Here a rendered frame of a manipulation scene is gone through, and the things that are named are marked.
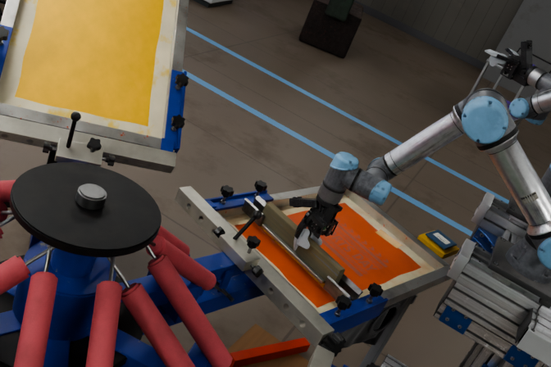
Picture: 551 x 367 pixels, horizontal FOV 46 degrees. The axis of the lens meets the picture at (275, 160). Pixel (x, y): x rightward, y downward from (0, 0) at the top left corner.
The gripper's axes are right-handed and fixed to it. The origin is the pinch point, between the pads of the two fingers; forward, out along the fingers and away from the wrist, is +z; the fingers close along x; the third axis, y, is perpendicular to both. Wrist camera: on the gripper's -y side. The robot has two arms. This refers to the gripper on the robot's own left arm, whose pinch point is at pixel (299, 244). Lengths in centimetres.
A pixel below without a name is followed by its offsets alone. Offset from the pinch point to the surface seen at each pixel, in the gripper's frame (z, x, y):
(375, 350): 67, 76, 12
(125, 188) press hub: -30, -73, -3
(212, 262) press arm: -2.3, -38.4, 0.2
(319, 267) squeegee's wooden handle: 0.2, -1.5, 10.9
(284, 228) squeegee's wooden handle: -1.6, -1.6, -7.1
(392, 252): 6.4, 45.8, 9.8
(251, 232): 6.3, -5.1, -16.1
